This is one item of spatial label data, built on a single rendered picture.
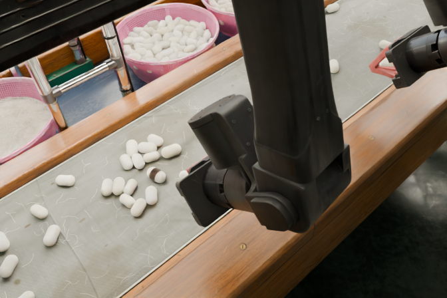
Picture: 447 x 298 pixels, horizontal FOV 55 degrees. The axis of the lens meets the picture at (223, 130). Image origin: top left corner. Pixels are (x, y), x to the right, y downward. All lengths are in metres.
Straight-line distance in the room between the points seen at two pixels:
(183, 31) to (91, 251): 0.64
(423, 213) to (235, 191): 1.31
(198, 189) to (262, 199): 0.15
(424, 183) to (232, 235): 1.22
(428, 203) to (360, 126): 0.94
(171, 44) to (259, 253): 0.61
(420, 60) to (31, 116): 0.77
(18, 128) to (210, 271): 0.55
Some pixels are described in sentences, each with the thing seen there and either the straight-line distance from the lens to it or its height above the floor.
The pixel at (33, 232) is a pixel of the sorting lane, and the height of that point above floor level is 0.74.
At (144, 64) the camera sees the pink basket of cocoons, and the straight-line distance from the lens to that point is 1.01.
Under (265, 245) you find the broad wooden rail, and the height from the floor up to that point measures 0.76.
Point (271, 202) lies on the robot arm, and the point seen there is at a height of 1.03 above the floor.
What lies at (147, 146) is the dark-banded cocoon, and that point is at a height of 0.76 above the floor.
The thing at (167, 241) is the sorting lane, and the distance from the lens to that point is 0.70.
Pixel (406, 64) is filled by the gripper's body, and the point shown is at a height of 0.92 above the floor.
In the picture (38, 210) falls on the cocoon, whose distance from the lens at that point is 0.79.
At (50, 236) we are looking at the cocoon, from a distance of 0.74.
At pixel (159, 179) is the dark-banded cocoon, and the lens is 0.75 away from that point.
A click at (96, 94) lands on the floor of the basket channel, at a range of 1.09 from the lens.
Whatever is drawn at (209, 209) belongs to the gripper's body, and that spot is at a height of 0.90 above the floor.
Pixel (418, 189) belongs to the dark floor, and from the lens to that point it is 1.76.
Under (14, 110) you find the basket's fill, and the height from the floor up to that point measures 0.74.
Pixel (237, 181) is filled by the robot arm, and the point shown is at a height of 0.99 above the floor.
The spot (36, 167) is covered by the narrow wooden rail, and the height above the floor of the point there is 0.76.
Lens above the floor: 1.34
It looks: 45 degrees down
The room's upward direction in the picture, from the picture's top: 6 degrees counter-clockwise
